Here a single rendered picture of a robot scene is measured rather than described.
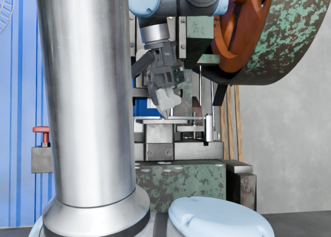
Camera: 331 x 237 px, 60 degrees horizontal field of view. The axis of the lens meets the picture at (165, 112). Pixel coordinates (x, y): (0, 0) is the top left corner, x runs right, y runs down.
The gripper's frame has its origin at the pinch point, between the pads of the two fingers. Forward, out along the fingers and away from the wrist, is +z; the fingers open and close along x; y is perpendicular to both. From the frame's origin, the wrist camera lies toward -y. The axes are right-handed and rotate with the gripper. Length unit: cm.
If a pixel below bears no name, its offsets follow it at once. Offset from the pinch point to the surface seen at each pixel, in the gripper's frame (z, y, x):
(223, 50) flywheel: -11, -5, 63
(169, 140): 10.5, -3.5, 5.3
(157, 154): 13.9, -6.3, 1.4
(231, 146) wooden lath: 63, -31, 118
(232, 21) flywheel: -22, -1, 67
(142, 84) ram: -7.3, -14.2, 11.1
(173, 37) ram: -20.5, -7.7, 25.5
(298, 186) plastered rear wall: 119, 4, 167
